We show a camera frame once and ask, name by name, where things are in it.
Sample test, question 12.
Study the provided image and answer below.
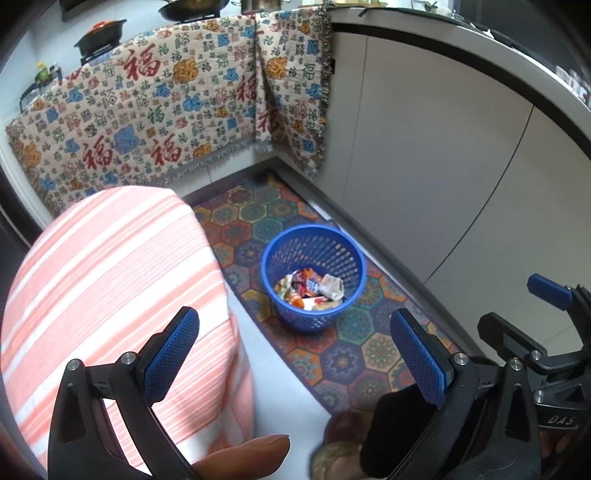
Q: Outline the trash pile in basket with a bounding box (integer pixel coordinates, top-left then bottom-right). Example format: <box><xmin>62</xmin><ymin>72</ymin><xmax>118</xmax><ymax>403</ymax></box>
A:
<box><xmin>273</xmin><ymin>268</ymin><xmax>345</xmax><ymax>311</ymax></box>

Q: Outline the blue mesh trash basket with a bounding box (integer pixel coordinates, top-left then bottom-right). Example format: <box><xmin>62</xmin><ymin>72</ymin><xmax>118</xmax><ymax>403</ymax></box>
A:
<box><xmin>260</xmin><ymin>224</ymin><xmax>367</xmax><ymax>334</ymax></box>

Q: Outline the white kitchen counter cabinet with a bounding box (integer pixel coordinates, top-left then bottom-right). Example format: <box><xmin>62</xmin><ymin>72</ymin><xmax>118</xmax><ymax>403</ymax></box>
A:
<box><xmin>271</xmin><ymin>4</ymin><xmax>591</xmax><ymax>361</ymax></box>

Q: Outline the person's right hand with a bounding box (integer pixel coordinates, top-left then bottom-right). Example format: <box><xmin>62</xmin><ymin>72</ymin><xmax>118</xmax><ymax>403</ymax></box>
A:
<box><xmin>540</xmin><ymin>430</ymin><xmax>576</xmax><ymax>461</ymax></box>

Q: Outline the person's left hand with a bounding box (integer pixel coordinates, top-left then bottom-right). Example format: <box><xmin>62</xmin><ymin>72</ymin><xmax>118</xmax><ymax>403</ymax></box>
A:
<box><xmin>192</xmin><ymin>435</ymin><xmax>290</xmax><ymax>480</ymax></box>

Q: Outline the colourful hexagon floor mat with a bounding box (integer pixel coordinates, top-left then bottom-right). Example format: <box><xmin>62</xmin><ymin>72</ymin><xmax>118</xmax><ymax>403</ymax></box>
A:
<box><xmin>193</xmin><ymin>172</ymin><xmax>458</xmax><ymax>413</ymax></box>

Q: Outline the pink striped tablecloth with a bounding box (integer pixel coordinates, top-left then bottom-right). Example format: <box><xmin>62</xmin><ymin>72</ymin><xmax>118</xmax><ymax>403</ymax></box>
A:
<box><xmin>1</xmin><ymin>186</ymin><xmax>253</xmax><ymax>462</ymax></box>

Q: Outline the person's slippered foot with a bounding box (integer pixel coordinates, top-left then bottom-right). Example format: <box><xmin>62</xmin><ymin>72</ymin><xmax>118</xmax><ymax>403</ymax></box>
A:
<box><xmin>308</xmin><ymin>410</ymin><xmax>370</xmax><ymax>480</ymax></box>

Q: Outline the patterned fu character cloth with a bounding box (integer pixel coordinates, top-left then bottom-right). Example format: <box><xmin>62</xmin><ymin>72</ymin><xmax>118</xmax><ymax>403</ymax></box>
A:
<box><xmin>6</xmin><ymin>6</ymin><xmax>332</xmax><ymax>215</ymax></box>

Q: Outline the black frying pan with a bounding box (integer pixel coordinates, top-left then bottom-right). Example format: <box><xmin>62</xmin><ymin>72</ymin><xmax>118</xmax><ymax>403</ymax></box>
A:
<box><xmin>158</xmin><ymin>0</ymin><xmax>229</xmax><ymax>22</ymax></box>

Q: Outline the steel pot with lid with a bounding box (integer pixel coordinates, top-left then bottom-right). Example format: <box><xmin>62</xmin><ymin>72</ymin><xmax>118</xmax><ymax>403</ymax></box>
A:
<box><xmin>240</xmin><ymin>0</ymin><xmax>290</xmax><ymax>15</ymax></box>

